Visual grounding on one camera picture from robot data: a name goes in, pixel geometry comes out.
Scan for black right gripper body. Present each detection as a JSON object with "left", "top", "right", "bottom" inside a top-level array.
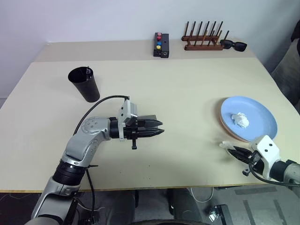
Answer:
[{"left": 243, "top": 151, "right": 264, "bottom": 176}]

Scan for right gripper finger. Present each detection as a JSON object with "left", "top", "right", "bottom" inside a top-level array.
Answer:
[
  {"left": 227, "top": 150, "right": 250, "bottom": 163},
  {"left": 232, "top": 146, "right": 252, "bottom": 158}
]

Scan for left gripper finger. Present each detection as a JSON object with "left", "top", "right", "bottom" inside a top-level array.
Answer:
[
  {"left": 140, "top": 128, "right": 165, "bottom": 138},
  {"left": 144, "top": 120, "right": 164, "bottom": 129}
]

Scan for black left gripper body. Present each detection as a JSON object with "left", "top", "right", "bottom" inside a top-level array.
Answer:
[{"left": 123, "top": 120, "right": 147, "bottom": 150}]

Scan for white tissue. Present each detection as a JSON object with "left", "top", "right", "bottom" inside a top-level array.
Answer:
[
  {"left": 219, "top": 140, "right": 235, "bottom": 151},
  {"left": 231, "top": 112, "right": 250, "bottom": 129}
]

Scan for blue plate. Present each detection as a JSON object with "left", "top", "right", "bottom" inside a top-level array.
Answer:
[{"left": 220, "top": 96, "right": 279, "bottom": 143}]

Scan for black plastic cup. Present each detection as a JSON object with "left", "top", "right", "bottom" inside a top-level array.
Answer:
[{"left": 67, "top": 67, "right": 100, "bottom": 103}]

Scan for dark rounded shape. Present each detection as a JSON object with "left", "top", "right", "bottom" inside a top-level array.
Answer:
[{"left": 97, "top": 189, "right": 137, "bottom": 220}]

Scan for black box with coloured buttons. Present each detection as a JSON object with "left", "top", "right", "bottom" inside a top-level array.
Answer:
[{"left": 153, "top": 32, "right": 170, "bottom": 58}]

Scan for dark wooden peg rack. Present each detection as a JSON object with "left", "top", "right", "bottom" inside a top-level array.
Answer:
[{"left": 181, "top": 21, "right": 230, "bottom": 51}]

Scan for black sunglasses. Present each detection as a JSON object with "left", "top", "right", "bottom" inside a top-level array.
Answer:
[{"left": 219, "top": 39, "right": 248, "bottom": 52}]

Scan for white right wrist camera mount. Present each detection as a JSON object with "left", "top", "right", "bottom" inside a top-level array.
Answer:
[{"left": 250, "top": 135, "right": 281, "bottom": 180}]

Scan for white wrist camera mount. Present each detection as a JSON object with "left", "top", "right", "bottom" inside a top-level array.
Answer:
[
  {"left": 250, "top": 135, "right": 281, "bottom": 180},
  {"left": 118, "top": 99, "right": 131, "bottom": 143}
]

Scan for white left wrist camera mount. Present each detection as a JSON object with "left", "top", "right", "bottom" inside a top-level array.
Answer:
[{"left": 118, "top": 99, "right": 131, "bottom": 143}]

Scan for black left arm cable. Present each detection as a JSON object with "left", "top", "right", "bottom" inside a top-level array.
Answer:
[{"left": 74, "top": 94, "right": 130, "bottom": 211}]

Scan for thin white floor cable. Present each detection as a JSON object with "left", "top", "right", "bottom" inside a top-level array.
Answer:
[{"left": 190, "top": 187, "right": 214, "bottom": 203}]

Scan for black metal floor bracket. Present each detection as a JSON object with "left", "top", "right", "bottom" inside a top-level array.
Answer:
[{"left": 206, "top": 204, "right": 232, "bottom": 225}]

